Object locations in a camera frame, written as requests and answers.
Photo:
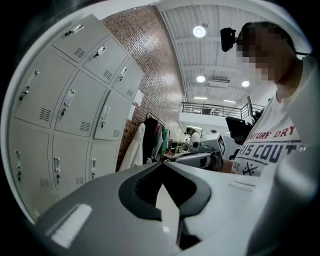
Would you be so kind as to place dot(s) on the person's white printed T-shirt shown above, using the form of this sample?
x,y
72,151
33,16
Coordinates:
x,y
270,140

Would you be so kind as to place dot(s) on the black hanging garment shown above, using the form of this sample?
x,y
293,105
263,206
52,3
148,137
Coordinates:
x,y
150,140

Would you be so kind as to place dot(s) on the ceiling air conditioner vent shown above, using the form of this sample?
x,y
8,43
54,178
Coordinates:
x,y
220,79

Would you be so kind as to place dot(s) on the grey metal locker door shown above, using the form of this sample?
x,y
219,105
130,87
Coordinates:
x,y
112,115

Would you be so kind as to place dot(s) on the black metal clothes rack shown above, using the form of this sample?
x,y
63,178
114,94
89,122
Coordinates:
x,y
155,115

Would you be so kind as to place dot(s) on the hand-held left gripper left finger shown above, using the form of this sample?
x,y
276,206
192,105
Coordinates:
x,y
100,225

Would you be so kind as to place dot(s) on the person's head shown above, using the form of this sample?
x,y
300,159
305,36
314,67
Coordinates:
x,y
270,55

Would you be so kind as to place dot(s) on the white hanging garment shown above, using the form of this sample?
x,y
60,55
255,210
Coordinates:
x,y
132,150

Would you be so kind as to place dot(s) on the round ceiling lamp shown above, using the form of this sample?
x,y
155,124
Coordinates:
x,y
199,31
245,83
200,78

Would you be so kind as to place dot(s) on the grey metal locker cabinet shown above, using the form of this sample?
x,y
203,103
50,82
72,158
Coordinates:
x,y
62,105

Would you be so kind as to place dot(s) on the green hanging garment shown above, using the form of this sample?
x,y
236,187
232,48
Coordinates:
x,y
165,141

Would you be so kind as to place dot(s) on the black metal balcony railing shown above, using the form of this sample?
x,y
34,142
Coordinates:
x,y
220,110

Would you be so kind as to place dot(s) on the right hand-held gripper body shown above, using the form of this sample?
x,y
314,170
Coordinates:
x,y
207,152

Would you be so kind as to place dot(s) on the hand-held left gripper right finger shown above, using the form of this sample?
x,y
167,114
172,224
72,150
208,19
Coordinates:
x,y
225,200

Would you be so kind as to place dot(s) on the black head-worn camera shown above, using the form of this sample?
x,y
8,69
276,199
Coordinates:
x,y
227,38

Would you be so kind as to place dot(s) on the person's right forearm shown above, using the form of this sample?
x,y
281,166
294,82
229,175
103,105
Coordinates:
x,y
227,167

